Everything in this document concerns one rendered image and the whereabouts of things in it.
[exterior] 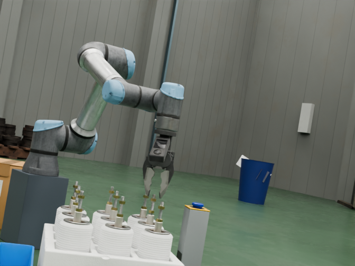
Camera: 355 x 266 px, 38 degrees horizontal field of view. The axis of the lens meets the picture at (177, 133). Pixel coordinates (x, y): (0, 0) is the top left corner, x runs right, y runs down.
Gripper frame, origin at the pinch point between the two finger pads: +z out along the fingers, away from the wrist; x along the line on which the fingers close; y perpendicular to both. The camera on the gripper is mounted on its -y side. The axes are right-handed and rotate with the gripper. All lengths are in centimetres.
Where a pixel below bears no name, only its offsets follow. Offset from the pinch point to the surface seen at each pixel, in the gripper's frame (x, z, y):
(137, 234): 2.8, 13.0, -3.2
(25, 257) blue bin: 37.1, 26.8, -3.0
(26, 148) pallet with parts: 247, 20, 482
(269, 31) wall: -45, -292, 965
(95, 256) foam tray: 9.5, 17.2, -24.0
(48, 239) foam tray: 25.8, 17.0, -16.2
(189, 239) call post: -12.6, 13.9, 9.9
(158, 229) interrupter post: -4.7, 9.0, -11.4
